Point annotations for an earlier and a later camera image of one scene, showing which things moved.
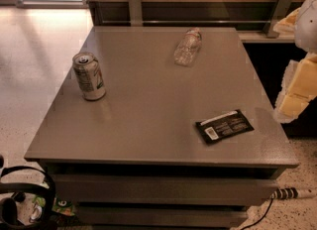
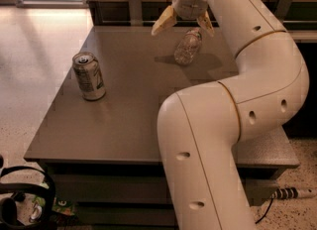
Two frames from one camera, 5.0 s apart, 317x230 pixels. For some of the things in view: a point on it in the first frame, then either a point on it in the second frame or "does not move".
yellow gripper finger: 286,27 to 205,22
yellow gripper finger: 298,88 to 166,20
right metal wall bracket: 279,11 does not move
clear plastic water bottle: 187,49 does not move
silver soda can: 89,75 does not move
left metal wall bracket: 135,7 does not move
